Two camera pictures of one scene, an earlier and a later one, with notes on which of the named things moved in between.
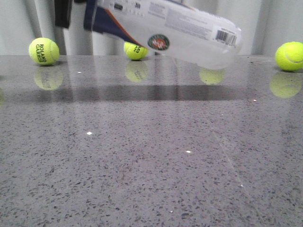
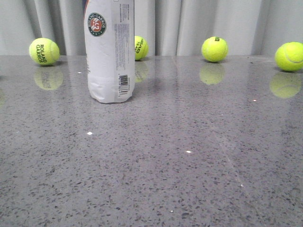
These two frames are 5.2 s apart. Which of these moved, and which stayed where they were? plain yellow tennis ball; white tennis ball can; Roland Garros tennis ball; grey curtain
Moved: white tennis ball can
Stayed: grey curtain; Roland Garros tennis ball; plain yellow tennis ball
